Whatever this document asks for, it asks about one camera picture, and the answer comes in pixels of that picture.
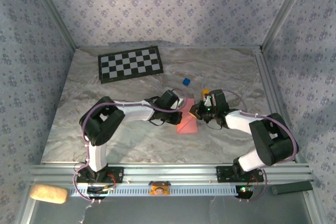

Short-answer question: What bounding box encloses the pink paper sheet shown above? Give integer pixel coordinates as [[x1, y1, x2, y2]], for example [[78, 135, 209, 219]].
[[176, 98, 198, 134]]

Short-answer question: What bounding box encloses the black and white checkerboard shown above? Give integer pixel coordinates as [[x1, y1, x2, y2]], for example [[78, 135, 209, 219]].
[[97, 45, 164, 84]]

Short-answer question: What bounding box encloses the orange toy figure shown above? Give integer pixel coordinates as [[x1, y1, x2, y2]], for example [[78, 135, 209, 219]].
[[148, 180, 171, 196]]

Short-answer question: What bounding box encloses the small circuit board with LED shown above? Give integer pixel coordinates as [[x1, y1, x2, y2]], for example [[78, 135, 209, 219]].
[[235, 184, 255, 199]]

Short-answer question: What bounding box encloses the black flat bar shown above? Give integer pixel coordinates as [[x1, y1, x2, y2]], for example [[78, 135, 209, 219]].
[[271, 180, 314, 196]]

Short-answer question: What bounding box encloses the tan sponge block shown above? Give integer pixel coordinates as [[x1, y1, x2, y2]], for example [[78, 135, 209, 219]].
[[29, 184, 69, 205]]

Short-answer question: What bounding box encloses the long aluminium base rail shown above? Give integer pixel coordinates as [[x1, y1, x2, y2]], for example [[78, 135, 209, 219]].
[[28, 163, 314, 185]]

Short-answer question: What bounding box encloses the aluminium side rail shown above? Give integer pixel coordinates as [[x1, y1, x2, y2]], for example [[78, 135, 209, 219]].
[[253, 50, 300, 163]]

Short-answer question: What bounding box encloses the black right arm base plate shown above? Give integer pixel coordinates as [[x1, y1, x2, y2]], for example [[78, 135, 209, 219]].
[[216, 165, 265, 183]]

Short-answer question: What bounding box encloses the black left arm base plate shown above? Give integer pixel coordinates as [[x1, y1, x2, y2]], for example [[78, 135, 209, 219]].
[[76, 166, 124, 184]]

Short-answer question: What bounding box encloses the white slotted cable duct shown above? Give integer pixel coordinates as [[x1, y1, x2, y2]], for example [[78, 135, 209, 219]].
[[69, 184, 239, 197]]

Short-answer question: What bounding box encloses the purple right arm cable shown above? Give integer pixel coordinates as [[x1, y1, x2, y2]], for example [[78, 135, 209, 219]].
[[222, 89, 299, 203]]

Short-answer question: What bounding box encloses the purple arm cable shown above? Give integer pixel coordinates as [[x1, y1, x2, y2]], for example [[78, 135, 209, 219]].
[[222, 89, 299, 203], [72, 88, 187, 204]]

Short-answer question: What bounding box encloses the small circuit board with wires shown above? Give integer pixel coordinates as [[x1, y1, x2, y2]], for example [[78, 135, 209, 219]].
[[86, 185, 116, 195]]

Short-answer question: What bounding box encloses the aluminium frame post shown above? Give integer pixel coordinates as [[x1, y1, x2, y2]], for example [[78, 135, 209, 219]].
[[259, 0, 314, 51]]

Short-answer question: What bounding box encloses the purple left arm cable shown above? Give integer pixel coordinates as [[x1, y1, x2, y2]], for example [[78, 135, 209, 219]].
[[72, 88, 187, 204]]

